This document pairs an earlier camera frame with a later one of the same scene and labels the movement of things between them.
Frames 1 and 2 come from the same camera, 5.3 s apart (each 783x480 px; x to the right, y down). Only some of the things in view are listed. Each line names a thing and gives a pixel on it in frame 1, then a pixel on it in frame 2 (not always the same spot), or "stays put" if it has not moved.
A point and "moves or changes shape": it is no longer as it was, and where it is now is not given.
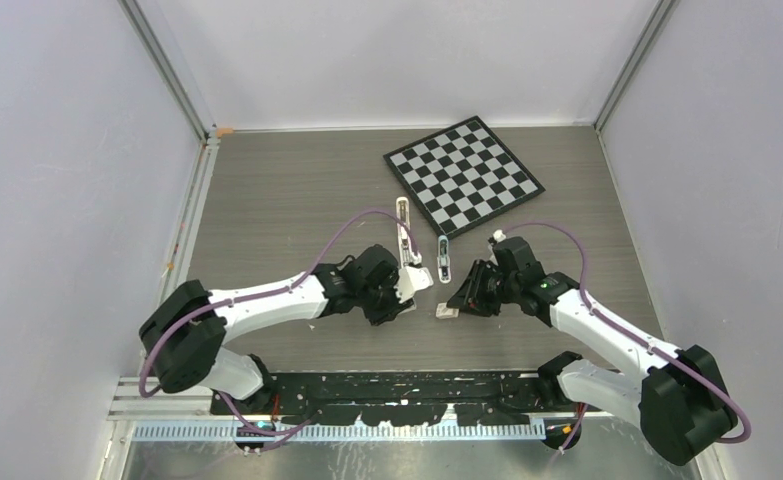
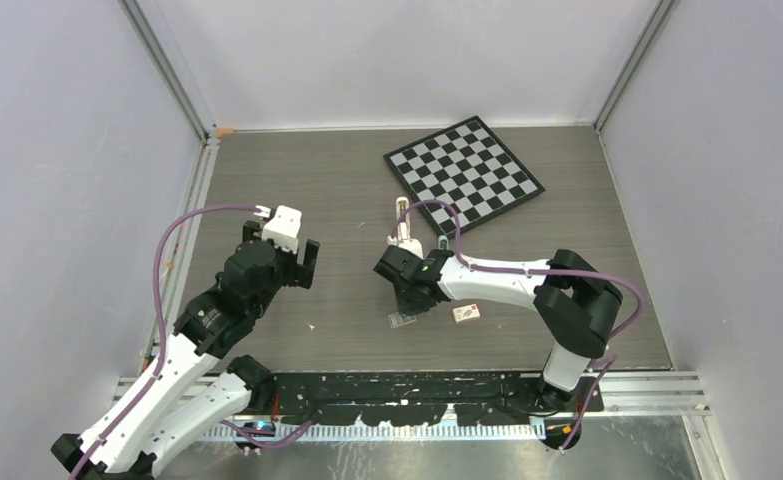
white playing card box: (445, 312) moves or changes shape
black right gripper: (465, 299) → (406, 307)
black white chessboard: (462, 176) stays put
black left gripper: (393, 308) → (301, 274)
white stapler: (404, 234) stays put
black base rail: (398, 398) stays put
